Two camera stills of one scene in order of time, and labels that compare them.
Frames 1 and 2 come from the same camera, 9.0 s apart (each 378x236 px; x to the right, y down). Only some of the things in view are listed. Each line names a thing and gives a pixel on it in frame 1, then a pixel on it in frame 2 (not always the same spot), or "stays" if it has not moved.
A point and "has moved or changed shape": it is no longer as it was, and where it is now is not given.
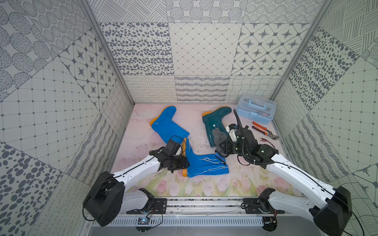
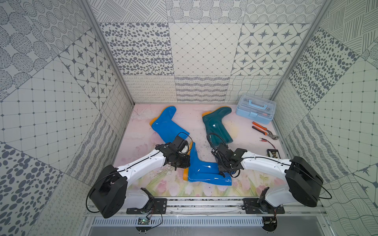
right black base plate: (252, 206) stays
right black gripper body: (235, 148) → (223, 167)
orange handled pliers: (264, 131) stays
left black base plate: (159, 206) stays
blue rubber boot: (168, 129) stays
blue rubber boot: (199, 164) has moved or changed shape
